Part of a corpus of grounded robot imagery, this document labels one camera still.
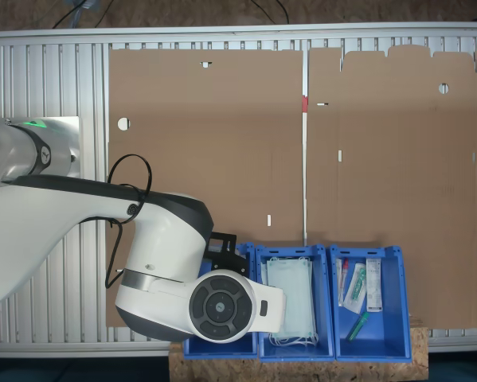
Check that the red tape mark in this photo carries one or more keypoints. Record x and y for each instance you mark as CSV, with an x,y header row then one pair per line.
x,y
304,104

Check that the stack of white masks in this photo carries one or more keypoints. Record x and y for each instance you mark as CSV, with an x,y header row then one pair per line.
x,y
298,286

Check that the red capped tube packet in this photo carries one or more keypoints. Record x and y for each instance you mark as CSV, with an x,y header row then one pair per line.
x,y
343,274

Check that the blue bin with masks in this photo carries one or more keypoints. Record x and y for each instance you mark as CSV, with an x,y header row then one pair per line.
x,y
329,302

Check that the green tube in clear packet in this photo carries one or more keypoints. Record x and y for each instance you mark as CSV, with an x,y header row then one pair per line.
x,y
356,286

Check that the blue bin with gauze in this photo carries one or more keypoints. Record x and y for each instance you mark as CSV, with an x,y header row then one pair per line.
x,y
246,349

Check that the brown cardboard sheet notched edge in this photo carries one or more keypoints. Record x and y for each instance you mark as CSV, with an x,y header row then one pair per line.
x,y
401,179

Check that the long white printed packet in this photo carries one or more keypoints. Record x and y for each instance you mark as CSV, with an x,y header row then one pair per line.
x,y
373,286

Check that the loose green tube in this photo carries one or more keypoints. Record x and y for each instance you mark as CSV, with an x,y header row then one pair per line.
x,y
357,327

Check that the chipboard wood block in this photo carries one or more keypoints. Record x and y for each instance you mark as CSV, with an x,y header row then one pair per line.
x,y
302,371

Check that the blue bin with syringes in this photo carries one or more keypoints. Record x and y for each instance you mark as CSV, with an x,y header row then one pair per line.
x,y
381,334

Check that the black gripper camera mount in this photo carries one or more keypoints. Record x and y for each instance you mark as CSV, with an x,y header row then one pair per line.
x,y
226,254

